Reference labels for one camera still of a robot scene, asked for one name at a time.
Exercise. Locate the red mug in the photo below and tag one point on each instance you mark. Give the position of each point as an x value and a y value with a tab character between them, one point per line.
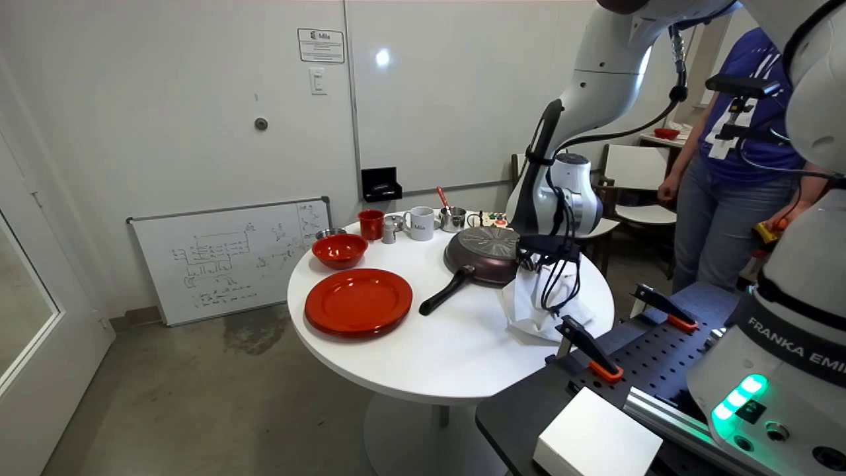
371	227

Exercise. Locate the wooden toy board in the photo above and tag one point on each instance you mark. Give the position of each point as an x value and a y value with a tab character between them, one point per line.
490	217

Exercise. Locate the person hand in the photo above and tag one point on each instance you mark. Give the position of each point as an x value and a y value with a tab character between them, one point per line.
670	190

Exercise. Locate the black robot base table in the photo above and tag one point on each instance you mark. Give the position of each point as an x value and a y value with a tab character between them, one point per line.
650	359

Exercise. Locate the orange handheld device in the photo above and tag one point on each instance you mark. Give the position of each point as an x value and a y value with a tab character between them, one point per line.
770	235

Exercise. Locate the paper wall notice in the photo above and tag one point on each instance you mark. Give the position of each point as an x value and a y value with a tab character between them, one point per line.
321	47

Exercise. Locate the red bowl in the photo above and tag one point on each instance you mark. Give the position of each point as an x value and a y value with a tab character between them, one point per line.
338	252

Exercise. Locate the round wall knob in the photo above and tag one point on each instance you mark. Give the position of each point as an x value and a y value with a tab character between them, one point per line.
259	126

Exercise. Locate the person in blue shirt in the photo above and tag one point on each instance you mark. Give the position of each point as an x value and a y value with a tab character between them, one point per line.
749	168

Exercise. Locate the white mug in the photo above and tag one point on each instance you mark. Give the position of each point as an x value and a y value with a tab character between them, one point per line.
417	224

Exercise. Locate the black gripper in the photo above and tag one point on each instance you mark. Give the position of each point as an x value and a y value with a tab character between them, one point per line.
553	273

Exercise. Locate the small leaning whiteboard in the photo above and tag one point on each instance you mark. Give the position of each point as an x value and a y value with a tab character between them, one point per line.
228	260

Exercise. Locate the black wall tray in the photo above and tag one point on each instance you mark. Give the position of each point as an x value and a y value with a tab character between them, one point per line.
380	187

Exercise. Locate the aluminium rail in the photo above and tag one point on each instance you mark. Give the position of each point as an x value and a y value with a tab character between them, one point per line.
663	414

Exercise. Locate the small wall label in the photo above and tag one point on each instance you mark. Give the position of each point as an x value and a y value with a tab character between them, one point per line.
318	82

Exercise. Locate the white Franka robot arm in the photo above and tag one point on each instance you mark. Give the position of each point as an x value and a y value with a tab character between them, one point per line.
608	61

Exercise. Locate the steel pot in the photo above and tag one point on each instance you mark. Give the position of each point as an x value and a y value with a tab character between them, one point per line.
453	220

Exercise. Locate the white towel with red stripes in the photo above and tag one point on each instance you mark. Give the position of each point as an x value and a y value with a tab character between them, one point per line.
523	309

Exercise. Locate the dark chair with white seat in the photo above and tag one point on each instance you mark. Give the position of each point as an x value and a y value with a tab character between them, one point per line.
602	228

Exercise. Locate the black clamp with orange tip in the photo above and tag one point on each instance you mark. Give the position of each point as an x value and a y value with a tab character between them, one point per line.
584	348
663	306

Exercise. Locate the red plate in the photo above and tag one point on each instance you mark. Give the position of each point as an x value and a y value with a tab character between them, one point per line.
358	303

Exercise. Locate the white door with glass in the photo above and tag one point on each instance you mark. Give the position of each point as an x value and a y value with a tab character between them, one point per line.
54	398

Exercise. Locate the white box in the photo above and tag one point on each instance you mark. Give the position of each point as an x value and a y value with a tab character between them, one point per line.
596	437

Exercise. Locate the small red desk object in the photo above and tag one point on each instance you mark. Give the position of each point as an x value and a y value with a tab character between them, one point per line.
666	133

